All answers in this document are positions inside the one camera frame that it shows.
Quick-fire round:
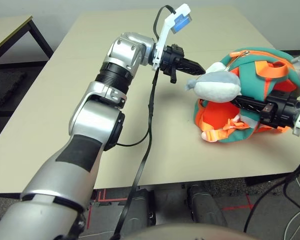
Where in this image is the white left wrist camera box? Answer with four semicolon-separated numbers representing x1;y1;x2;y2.
151;3;193;71

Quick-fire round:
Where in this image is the orange and teal backpack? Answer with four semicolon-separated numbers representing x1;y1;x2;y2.
193;47;300;145

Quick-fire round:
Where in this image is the dark grey robot left leg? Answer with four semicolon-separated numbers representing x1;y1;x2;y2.
119;188;156;231

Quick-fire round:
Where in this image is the dark grey robot leg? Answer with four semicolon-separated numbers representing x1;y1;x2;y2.
187;184;228;227
119;188;156;231

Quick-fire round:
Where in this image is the black foam floor mat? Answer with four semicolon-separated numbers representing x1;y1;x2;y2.
0;69;28;106

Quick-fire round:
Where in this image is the grey robot torso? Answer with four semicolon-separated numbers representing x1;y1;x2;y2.
119;222;256;240

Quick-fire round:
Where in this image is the beige side table black frame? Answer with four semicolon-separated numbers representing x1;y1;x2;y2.
0;15;55;66

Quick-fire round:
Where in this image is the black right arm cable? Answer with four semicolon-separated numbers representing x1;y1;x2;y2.
243;147;300;233

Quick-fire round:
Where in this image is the dark grey robot right leg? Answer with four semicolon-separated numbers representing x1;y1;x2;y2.
187;184;228;227

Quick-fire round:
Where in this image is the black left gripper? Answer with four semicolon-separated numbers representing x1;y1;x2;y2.
161;43;206;85

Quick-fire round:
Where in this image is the grey plush shark toy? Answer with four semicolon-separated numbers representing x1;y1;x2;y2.
184;61;242;103

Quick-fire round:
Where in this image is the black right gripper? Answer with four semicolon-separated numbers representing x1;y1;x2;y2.
231;91;300;129

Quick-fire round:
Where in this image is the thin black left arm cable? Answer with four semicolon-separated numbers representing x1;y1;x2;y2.
116;131;152;148

